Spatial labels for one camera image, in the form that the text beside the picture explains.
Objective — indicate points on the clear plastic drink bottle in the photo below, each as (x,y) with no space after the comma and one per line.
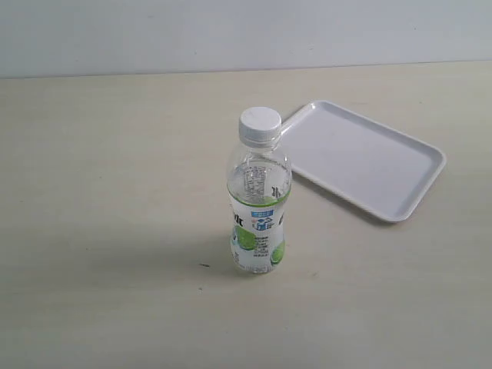
(259,182)

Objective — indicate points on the white bottle cap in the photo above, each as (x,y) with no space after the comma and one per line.
(259,124)

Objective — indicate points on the white rectangular plastic tray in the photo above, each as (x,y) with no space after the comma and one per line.
(377,169)

